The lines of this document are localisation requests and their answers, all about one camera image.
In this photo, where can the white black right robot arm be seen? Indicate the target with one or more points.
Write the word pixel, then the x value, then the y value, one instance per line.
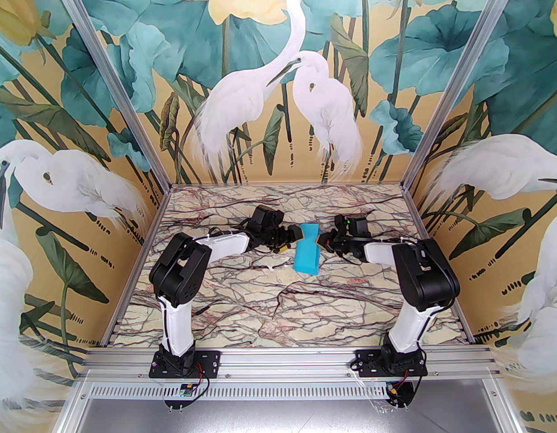
pixel 409 332

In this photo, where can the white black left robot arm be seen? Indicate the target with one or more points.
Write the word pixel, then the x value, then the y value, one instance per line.
pixel 174 327

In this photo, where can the grey metal sheet panel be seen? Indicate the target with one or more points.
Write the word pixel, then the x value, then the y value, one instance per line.
pixel 283 417

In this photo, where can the perforated metal strip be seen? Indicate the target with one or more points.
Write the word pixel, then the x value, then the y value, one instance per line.
pixel 283 391

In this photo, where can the small green circuit board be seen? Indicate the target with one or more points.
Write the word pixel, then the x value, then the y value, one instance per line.
pixel 186 390

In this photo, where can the aluminium table edge rail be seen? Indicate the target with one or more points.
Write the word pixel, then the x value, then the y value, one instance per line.
pixel 418 217
pixel 157 217

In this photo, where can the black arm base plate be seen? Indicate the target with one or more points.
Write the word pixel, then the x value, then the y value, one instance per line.
pixel 364 363
pixel 211 361

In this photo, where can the aluminium front frame rail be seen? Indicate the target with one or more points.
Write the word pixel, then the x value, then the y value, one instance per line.
pixel 283 363

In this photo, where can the black round mounting bracket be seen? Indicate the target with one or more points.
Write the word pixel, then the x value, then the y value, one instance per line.
pixel 407 397

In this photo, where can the aluminium frame post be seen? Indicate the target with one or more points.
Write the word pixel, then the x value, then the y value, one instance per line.
pixel 111 84
pixel 459 84

